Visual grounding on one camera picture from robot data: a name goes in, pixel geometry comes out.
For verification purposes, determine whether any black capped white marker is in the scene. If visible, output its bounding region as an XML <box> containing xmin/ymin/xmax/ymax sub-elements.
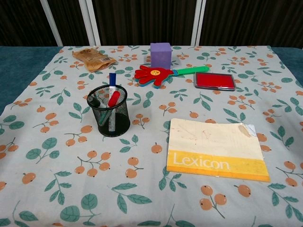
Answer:
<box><xmin>87</xmin><ymin>95</ymin><xmax>105</xmax><ymax>108</ymax></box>

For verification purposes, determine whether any black mesh pen cup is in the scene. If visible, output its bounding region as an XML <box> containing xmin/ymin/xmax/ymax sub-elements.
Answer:
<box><xmin>86</xmin><ymin>85</ymin><xmax>131</xmax><ymax>137</ymax></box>

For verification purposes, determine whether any red capped marker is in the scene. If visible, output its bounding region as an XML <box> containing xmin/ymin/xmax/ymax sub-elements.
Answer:
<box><xmin>107</xmin><ymin>91</ymin><xmax>121</xmax><ymax>132</ymax></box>

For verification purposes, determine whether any green item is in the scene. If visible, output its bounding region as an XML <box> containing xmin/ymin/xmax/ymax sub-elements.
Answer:
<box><xmin>98</xmin><ymin>111</ymin><xmax>110</xmax><ymax>126</ymax></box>

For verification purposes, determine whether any blue capped marker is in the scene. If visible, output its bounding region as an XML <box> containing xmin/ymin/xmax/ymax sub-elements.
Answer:
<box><xmin>108</xmin><ymin>72</ymin><xmax>118</xmax><ymax>95</ymax></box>

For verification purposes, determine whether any floral print tablecloth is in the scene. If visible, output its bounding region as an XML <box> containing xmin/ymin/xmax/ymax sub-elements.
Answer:
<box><xmin>0</xmin><ymin>44</ymin><xmax>303</xmax><ymax>227</ymax></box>

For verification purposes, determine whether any red hand clapper toy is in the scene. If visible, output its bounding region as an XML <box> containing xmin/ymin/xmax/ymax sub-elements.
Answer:
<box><xmin>134</xmin><ymin>65</ymin><xmax>211</xmax><ymax>90</ymax></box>

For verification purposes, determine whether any purple foam cube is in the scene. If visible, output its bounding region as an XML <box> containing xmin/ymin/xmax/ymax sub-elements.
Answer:
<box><xmin>150</xmin><ymin>43</ymin><xmax>172</xmax><ymax>70</ymax></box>

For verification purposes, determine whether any yellow Lexicon book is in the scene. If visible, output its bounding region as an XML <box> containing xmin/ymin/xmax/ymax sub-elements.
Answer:
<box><xmin>166</xmin><ymin>118</ymin><xmax>271</xmax><ymax>183</ymax></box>

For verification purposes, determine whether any red ink pad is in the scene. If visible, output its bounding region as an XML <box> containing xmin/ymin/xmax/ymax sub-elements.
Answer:
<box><xmin>194</xmin><ymin>71</ymin><xmax>236</xmax><ymax>92</ymax></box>

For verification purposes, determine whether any brown snack pouch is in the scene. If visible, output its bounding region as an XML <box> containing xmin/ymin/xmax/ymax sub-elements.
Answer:
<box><xmin>71</xmin><ymin>47</ymin><xmax>118</xmax><ymax>73</ymax></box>

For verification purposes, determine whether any teal table cover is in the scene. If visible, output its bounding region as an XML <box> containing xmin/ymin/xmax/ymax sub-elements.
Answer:
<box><xmin>0</xmin><ymin>44</ymin><xmax>303</xmax><ymax>114</ymax></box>

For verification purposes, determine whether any white frame post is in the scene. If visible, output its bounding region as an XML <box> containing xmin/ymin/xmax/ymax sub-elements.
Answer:
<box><xmin>39</xmin><ymin>0</ymin><xmax>63</xmax><ymax>47</ymax></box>
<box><xmin>190</xmin><ymin>0</ymin><xmax>207</xmax><ymax>46</ymax></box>
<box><xmin>79</xmin><ymin>0</ymin><xmax>102</xmax><ymax>46</ymax></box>

